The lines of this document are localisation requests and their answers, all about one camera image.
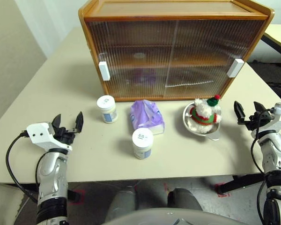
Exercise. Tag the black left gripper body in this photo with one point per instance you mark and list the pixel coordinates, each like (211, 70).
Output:
(63, 137)

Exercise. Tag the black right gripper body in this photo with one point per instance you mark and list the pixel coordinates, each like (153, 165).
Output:
(256, 120)

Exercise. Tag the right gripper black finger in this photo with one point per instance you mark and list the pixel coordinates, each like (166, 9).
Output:
(259, 108)
(239, 112)

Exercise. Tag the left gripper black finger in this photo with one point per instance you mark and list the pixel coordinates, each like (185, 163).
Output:
(79, 123)
(56, 122)

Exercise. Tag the white jar with blue label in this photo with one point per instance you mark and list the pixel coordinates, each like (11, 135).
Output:
(107, 110)
(142, 145)

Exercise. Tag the steel bowl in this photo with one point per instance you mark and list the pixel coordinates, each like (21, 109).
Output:
(213, 135)

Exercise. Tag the white plush with green hat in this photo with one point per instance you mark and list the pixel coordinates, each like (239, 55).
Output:
(202, 114)

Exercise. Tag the purple tissue pack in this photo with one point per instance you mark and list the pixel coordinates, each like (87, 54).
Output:
(146, 114)

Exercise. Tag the ribbed clear sliding door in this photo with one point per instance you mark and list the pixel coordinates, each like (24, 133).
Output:
(213, 47)
(131, 47)

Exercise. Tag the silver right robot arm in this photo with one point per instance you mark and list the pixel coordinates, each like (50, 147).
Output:
(277, 150)

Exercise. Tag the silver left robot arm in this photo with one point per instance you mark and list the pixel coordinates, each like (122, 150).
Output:
(50, 178)

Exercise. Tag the wooden cabinet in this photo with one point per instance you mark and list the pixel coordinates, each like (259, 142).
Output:
(173, 10)

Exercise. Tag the black table leg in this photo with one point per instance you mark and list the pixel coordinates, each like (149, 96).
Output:
(243, 182)

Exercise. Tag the grey left robot leg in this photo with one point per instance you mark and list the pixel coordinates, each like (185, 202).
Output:
(121, 202)

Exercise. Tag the grey robot leg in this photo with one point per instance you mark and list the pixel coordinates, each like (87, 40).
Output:
(185, 199)
(121, 202)

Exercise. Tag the grey right robot leg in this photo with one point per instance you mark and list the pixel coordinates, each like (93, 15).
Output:
(185, 199)

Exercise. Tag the silver robot torso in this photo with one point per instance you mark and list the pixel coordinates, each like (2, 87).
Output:
(164, 216)

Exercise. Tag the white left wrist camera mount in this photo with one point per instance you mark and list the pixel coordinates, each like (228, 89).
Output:
(38, 134)

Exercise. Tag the beige table with black frame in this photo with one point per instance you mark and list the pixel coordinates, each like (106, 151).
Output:
(279, 35)

